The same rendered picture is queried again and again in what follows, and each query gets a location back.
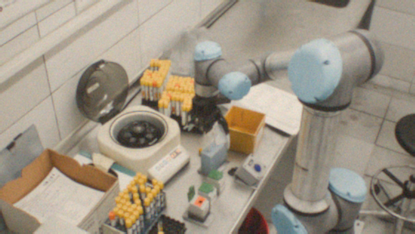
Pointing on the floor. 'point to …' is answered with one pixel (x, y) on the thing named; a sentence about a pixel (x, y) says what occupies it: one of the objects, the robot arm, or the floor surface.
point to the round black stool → (399, 212)
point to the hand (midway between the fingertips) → (209, 139)
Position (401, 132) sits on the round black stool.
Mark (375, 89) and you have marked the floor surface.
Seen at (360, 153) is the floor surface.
